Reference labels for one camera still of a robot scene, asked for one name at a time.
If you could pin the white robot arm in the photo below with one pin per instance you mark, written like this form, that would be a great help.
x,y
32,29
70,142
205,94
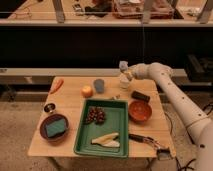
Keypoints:
x,y
197,123

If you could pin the orange apple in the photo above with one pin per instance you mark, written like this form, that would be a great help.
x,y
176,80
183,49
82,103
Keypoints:
x,y
87,91

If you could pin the bunch of dark grapes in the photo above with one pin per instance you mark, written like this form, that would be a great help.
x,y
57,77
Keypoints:
x,y
96,115

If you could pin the green plastic tray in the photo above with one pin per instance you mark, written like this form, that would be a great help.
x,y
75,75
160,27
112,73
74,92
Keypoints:
x,y
116,114

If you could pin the grey towel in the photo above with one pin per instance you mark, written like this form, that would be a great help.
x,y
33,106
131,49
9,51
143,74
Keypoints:
x,y
123,66

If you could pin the black rectangular block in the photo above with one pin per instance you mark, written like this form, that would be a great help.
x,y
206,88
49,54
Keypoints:
x,y
140,96

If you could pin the small metal object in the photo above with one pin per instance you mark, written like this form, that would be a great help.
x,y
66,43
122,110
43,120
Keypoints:
x,y
116,97

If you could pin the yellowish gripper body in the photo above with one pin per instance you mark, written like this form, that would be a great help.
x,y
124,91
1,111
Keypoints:
x,y
128,74

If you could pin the green sponge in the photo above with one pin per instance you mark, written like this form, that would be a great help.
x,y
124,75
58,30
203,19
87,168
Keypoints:
x,y
56,127

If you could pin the small metal cup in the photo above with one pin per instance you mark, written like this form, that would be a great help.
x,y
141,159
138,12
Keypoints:
x,y
49,108

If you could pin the orange-red bowl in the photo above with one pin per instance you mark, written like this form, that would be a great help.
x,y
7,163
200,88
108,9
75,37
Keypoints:
x,y
139,111

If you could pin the white paper cup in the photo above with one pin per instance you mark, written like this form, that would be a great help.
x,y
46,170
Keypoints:
x,y
124,81

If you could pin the pale corn husk piece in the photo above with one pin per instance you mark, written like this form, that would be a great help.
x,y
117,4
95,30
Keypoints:
x,y
112,144

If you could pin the orange carrot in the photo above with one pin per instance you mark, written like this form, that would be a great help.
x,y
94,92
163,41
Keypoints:
x,y
56,87

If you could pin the wooden table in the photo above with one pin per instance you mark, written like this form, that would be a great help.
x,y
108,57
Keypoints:
x,y
69,101

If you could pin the dark red bowl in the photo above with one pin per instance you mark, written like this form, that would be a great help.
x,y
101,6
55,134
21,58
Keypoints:
x,y
49,120

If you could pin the blue-grey plastic cup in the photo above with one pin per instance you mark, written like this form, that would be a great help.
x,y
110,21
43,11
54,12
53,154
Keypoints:
x,y
99,85

